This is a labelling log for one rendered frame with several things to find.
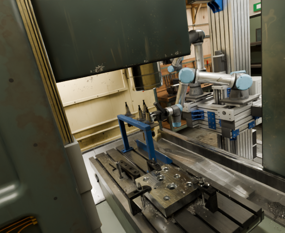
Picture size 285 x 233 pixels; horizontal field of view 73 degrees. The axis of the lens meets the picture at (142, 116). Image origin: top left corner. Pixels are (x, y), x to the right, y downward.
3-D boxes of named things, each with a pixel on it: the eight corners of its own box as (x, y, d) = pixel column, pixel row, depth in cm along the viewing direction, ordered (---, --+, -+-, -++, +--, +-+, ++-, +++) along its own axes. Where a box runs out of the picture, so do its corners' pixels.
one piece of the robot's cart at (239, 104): (241, 98, 186) (240, 91, 184) (265, 100, 167) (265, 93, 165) (215, 108, 170) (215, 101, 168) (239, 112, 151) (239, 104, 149)
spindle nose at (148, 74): (127, 90, 103) (123, 67, 100) (153, 83, 109) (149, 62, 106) (140, 92, 89) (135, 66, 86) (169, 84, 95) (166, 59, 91)
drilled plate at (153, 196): (168, 170, 122) (166, 163, 121) (203, 193, 97) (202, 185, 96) (136, 187, 112) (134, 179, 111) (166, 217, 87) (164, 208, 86)
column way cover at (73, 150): (86, 197, 118) (60, 117, 103) (114, 259, 77) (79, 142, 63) (78, 201, 116) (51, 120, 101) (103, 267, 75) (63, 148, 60)
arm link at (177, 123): (181, 123, 177) (180, 111, 174) (181, 127, 167) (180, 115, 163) (172, 123, 179) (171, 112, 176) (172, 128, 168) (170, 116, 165)
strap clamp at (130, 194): (151, 199, 105) (147, 176, 101) (155, 203, 102) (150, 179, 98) (130, 212, 100) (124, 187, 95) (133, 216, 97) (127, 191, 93)
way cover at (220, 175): (174, 154, 203) (172, 140, 198) (262, 201, 126) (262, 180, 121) (150, 166, 190) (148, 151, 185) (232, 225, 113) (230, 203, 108)
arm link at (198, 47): (193, 83, 213) (187, 31, 198) (200, 81, 223) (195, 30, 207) (203, 83, 204) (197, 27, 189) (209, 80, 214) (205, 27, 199)
